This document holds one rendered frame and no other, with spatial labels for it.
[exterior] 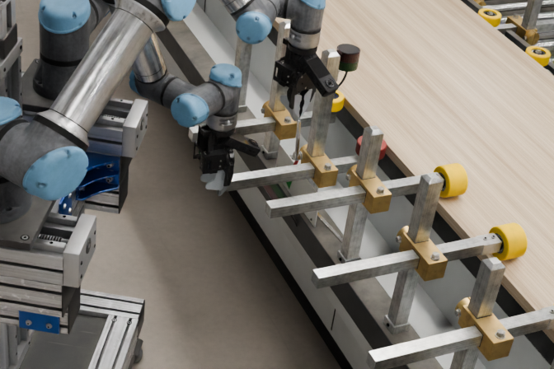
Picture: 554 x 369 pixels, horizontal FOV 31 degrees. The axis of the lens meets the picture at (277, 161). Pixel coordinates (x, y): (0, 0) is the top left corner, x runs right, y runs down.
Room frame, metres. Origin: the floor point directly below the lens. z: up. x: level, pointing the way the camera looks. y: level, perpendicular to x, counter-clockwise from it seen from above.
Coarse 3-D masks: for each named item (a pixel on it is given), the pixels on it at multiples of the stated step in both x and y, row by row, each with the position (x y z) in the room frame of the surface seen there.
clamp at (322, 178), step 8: (304, 152) 2.24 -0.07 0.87; (304, 160) 2.23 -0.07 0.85; (312, 160) 2.20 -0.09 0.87; (320, 160) 2.21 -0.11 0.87; (328, 160) 2.21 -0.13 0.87; (320, 168) 2.17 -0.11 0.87; (336, 168) 2.18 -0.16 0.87; (320, 176) 2.15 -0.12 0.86; (328, 176) 2.16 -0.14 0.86; (336, 176) 2.17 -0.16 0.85; (320, 184) 2.15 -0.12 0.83; (328, 184) 2.16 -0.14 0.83
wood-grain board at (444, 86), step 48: (336, 0) 3.15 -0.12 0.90; (384, 0) 3.20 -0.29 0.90; (432, 0) 3.26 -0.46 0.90; (384, 48) 2.84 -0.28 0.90; (432, 48) 2.89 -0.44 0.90; (480, 48) 2.94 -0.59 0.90; (384, 96) 2.54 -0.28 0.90; (432, 96) 2.58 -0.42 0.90; (480, 96) 2.62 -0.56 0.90; (528, 96) 2.66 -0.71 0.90; (432, 144) 2.31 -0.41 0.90; (480, 144) 2.35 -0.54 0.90; (528, 144) 2.38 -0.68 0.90; (480, 192) 2.12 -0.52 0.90; (528, 192) 2.15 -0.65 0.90; (528, 240) 1.94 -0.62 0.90; (528, 288) 1.76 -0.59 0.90
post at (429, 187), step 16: (432, 176) 1.79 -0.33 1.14; (432, 192) 1.78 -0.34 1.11; (416, 208) 1.79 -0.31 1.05; (432, 208) 1.79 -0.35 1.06; (416, 224) 1.78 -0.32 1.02; (416, 240) 1.78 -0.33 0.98; (400, 272) 1.80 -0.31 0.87; (416, 272) 1.79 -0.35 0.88; (400, 288) 1.79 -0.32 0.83; (400, 304) 1.78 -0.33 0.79; (400, 320) 1.78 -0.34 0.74
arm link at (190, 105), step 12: (168, 84) 2.00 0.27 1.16; (180, 84) 2.00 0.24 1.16; (204, 84) 2.01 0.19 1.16; (168, 96) 1.98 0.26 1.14; (180, 96) 1.95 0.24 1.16; (192, 96) 1.95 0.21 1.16; (204, 96) 1.97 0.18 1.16; (216, 96) 1.99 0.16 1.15; (168, 108) 1.98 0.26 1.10; (180, 108) 1.93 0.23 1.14; (192, 108) 1.92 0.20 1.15; (204, 108) 1.94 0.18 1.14; (216, 108) 1.98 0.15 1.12; (180, 120) 1.93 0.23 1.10; (192, 120) 1.92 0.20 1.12
